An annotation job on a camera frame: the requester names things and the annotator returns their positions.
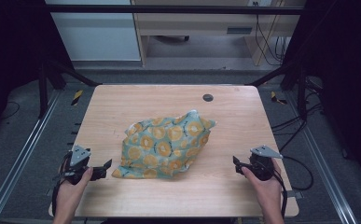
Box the white cabinet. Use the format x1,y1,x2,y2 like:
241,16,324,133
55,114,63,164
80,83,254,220
44,0,142,62

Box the black hanging cables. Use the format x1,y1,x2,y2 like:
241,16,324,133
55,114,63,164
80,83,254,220
253,1,291,67

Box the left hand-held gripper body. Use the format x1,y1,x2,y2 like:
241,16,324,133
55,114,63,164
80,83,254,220
62,144,107,186

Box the yellow black striped tape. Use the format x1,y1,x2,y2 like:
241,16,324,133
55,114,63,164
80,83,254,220
71,89,85,106
270,91,288,106

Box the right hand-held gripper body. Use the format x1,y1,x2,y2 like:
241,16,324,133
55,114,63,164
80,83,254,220
235,145,284,182

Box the black metal frame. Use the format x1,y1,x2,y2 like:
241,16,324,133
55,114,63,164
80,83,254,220
37,4,310,119

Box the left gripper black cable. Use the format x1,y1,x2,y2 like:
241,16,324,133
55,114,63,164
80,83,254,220
50,151,74,217

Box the aluminium rail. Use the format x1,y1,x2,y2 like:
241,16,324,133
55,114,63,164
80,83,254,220
286,91,359,224
0,90,62,224

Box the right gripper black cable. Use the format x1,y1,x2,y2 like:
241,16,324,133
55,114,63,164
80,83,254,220
271,167,288,218

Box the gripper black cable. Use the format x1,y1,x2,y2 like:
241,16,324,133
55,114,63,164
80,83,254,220
271,167,288,218
50,151,74,217

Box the person's right hand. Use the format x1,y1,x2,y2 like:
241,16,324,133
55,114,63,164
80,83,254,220
241,158,284,216

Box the teal cloth with orange print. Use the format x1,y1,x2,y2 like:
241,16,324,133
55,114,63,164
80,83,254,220
111,109,217,180

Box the black floor cables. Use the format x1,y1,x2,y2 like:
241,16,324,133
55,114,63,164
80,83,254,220
271,77,326,192

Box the person's left hand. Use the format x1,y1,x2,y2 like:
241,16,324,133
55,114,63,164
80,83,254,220
54,166,94,218

